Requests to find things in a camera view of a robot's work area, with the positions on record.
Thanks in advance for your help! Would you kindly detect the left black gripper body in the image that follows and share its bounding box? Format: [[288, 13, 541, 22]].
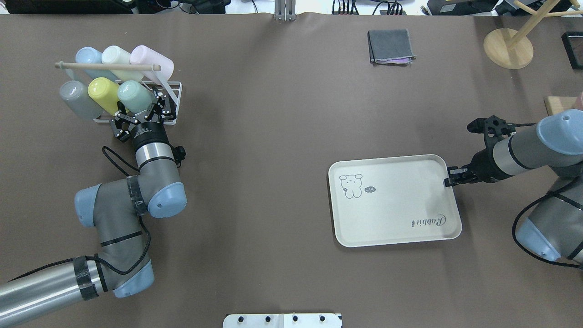
[[110, 113, 168, 148]]

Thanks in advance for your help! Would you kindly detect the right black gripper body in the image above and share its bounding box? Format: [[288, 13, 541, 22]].
[[459, 151, 497, 184]]

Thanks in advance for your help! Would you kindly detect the green cup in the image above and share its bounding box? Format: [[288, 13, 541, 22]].
[[118, 80, 155, 113]]

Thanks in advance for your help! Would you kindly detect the cream rabbit tray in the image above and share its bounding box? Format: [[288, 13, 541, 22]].
[[327, 154, 462, 248]]

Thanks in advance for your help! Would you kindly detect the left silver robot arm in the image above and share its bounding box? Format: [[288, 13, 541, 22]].
[[0, 93, 187, 328]]

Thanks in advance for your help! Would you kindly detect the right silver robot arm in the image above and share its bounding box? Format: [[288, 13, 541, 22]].
[[444, 109, 583, 270]]

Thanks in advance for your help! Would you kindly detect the yellow cup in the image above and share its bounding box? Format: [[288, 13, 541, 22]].
[[88, 77, 119, 116]]

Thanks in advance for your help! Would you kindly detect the grey cup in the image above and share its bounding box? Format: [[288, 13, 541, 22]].
[[60, 80, 103, 120]]

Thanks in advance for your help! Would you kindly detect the pink cup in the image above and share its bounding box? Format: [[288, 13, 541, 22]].
[[130, 45, 174, 85]]

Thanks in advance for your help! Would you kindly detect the cream white cup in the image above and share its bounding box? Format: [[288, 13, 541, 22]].
[[102, 45, 144, 82]]

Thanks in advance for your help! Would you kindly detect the light blue cup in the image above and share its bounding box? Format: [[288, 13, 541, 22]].
[[75, 46, 117, 82]]

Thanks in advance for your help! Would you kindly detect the wooden cutting board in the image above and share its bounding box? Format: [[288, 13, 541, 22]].
[[544, 96, 581, 116]]

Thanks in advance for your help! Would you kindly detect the wooden mug tree stand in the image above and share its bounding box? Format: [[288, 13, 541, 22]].
[[483, 0, 583, 69]]

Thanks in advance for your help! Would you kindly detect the folded grey cloth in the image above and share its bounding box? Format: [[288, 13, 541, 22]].
[[367, 29, 416, 65]]

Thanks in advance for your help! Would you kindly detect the white wire cup rack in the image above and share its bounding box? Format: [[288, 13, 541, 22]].
[[55, 62, 183, 125]]

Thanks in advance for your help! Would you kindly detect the left black camera cable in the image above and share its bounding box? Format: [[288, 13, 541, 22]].
[[9, 146, 152, 282]]

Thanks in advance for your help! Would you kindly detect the black camera cable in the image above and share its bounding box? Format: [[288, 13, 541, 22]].
[[9, 146, 152, 282], [506, 122, 583, 269]]

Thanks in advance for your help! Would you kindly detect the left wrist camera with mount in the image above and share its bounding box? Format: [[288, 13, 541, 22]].
[[172, 146, 187, 167]]

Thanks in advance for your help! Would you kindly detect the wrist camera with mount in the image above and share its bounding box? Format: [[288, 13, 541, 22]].
[[172, 146, 187, 167], [466, 116, 516, 148]]

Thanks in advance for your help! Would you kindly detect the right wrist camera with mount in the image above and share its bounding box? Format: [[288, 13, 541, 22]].
[[466, 116, 516, 148]]

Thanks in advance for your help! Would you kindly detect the right black camera cable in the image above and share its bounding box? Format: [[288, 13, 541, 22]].
[[506, 122, 583, 269]]

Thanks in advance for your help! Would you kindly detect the aluminium frame post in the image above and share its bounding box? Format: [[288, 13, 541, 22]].
[[273, 0, 297, 21]]

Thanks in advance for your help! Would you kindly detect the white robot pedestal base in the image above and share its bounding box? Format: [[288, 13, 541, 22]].
[[222, 313, 343, 328]]

